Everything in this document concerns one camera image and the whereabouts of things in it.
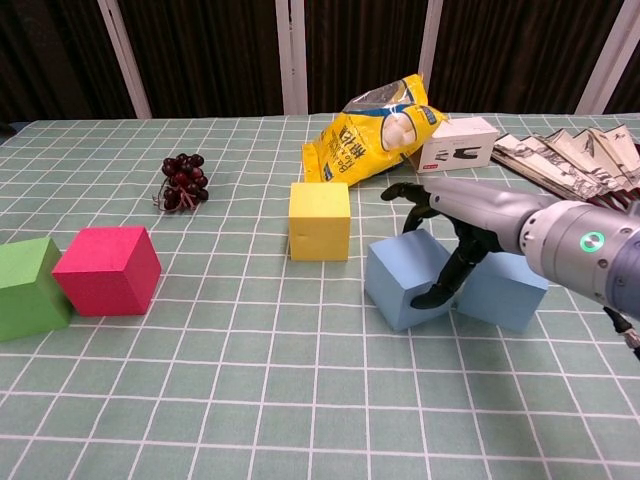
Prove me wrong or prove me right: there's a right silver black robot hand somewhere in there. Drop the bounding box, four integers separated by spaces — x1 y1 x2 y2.
379 178 556 311

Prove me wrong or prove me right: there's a light blue foam cube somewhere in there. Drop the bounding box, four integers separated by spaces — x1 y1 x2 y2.
452 249 550 334
364 228 459 332

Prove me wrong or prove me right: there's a yellow foam cube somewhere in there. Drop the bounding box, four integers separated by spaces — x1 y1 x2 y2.
288 181 351 263

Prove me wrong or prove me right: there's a pink-red foam cube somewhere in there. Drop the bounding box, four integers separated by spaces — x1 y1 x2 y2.
51 225 163 317

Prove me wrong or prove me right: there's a small white cardboard box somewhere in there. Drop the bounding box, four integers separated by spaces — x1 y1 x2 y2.
409 116 500 175

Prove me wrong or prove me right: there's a painted paper folding fan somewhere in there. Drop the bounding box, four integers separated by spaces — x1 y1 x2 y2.
489 125 640 216

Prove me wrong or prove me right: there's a yellow snack bag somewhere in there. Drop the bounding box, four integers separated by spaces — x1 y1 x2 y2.
301 72 450 189

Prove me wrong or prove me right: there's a green checked tablecloth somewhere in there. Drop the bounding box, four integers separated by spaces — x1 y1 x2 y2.
0 112 640 480

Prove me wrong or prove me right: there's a dark red grape bunch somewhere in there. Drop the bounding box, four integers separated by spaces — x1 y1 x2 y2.
151 152 210 215

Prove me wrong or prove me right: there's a dark pleated curtain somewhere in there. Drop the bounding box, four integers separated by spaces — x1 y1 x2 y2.
0 0 640 124

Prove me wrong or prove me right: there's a green foam cube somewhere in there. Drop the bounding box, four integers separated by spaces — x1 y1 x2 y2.
0 236 72 343

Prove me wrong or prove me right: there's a white frame post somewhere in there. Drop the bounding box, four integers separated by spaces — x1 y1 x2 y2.
97 0 153 120
275 0 309 115
574 0 640 115
417 0 445 81

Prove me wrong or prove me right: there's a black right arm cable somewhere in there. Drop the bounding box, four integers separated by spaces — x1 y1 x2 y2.
602 305 640 362

